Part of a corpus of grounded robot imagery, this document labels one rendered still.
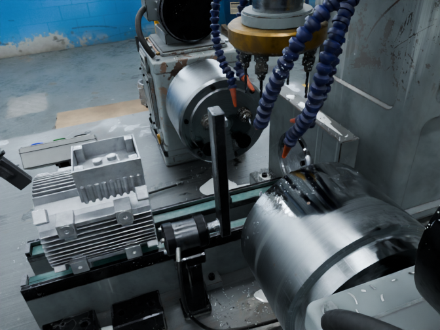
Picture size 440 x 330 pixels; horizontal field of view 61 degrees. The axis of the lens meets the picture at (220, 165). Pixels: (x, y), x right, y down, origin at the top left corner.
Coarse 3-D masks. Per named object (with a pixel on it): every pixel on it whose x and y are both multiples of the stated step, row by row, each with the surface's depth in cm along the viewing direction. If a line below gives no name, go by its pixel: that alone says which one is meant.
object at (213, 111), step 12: (216, 108) 58; (216, 120) 57; (216, 132) 58; (216, 144) 59; (216, 156) 60; (216, 168) 62; (216, 180) 64; (228, 180) 64; (216, 192) 66; (228, 192) 65; (216, 204) 68; (228, 204) 66; (216, 216) 70; (228, 216) 68; (228, 228) 69
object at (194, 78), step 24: (192, 72) 101; (216, 72) 97; (168, 96) 106; (192, 96) 93; (216, 96) 95; (240, 96) 97; (192, 120) 96; (240, 120) 101; (192, 144) 100; (240, 144) 104
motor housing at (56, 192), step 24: (48, 192) 67; (72, 192) 68; (48, 216) 66; (96, 216) 67; (144, 216) 69; (48, 240) 65; (72, 240) 66; (96, 240) 68; (120, 240) 70; (144, 240) 73
